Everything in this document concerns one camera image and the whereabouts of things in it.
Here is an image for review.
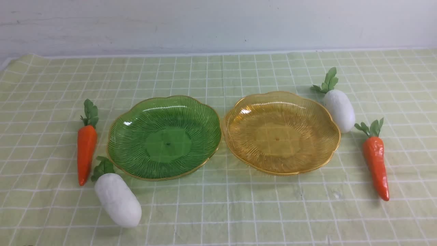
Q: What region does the white toy radish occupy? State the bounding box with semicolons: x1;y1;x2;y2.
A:
91;156;142;228
311;67;355;133

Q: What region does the toy carrot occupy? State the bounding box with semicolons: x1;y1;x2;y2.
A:
77;99;99;186
354;118;389;201

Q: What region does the green ribbed plastic plate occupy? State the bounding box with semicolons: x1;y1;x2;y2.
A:
106;95;222;181

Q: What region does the amber ribbed plastic plate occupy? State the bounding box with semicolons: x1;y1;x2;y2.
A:
221;91;341;176

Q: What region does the green checkered tablecloth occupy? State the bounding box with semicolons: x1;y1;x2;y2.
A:
0;49;436;246

